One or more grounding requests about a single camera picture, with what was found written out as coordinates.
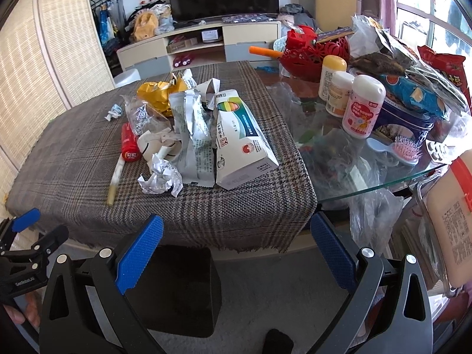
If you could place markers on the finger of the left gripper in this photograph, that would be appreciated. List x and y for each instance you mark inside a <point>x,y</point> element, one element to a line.
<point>26,220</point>
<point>52,240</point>

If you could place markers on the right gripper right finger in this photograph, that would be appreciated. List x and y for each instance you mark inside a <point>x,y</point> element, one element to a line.
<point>359,271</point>

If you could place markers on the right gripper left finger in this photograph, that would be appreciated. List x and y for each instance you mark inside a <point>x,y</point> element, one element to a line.
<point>114,275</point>

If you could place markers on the yellowish paper straw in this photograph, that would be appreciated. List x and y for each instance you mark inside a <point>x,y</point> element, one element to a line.
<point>114,183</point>

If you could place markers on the white paper ball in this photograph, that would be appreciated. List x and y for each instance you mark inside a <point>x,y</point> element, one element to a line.
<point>164,178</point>

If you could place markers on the red snack wrapper tube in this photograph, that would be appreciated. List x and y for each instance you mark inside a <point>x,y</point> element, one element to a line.
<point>129,148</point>

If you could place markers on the clear plastic wrapper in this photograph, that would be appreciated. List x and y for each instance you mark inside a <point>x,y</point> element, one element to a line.
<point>142,117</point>

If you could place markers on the large white medicine box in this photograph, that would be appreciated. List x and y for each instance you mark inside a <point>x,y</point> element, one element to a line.
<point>243,152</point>

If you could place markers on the grey printed foil bag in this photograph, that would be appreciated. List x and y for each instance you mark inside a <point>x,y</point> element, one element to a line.
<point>195,161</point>

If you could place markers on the white green carton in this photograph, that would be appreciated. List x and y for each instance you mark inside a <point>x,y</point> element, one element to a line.
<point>207,89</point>

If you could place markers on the star-print brush blister pack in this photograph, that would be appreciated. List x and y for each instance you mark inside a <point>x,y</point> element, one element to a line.
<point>166,143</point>

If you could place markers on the black trash bin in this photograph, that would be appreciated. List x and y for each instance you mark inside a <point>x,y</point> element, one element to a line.
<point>179,292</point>

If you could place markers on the person's left hand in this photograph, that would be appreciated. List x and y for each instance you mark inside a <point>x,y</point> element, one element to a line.
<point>31,313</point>

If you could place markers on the clear plastic bag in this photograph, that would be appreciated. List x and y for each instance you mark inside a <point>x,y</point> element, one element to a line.
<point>345,172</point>

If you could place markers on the cream red-lid container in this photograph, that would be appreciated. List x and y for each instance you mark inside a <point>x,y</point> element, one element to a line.
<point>449,206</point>

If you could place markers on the pink blue hairbrush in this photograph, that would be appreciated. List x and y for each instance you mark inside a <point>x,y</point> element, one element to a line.
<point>402,148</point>

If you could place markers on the small blue-white candy wrapper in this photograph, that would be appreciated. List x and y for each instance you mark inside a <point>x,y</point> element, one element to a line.
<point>115,112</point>

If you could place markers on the blue cookie tin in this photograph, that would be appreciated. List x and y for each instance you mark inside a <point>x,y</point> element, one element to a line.
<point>396,120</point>

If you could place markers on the pink white lotion bottle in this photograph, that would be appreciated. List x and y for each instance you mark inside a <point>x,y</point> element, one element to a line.
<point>363,106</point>

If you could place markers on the crumpled yellow paper bag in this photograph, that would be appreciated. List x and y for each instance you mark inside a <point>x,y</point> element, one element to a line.
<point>157,94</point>

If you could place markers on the white-capped cream bottle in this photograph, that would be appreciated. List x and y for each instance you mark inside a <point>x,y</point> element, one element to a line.
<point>339,93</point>

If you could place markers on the blue snack bag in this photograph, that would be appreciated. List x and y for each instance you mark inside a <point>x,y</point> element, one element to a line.
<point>414,96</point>

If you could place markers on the yellow-capped white bottle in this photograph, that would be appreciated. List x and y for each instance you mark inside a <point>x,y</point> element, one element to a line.
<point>330,65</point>

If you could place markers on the red lattice basket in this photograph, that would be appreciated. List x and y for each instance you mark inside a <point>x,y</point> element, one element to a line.
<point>303,57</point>

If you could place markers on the red chip bag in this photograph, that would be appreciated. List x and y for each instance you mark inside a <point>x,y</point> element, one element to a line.
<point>451,66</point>

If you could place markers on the yellow plush toy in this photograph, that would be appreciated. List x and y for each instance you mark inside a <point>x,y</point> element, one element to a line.
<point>146,24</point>

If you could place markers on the cream grey TV cabinet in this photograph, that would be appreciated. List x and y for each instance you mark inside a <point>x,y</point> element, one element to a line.
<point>214,42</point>

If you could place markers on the purple gold card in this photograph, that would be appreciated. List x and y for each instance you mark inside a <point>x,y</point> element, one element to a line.
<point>334,34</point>

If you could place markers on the black coat rack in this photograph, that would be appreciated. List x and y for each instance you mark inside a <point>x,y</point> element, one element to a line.
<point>109,19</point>

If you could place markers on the orange foam handle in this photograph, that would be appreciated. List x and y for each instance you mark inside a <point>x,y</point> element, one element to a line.
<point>260,51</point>

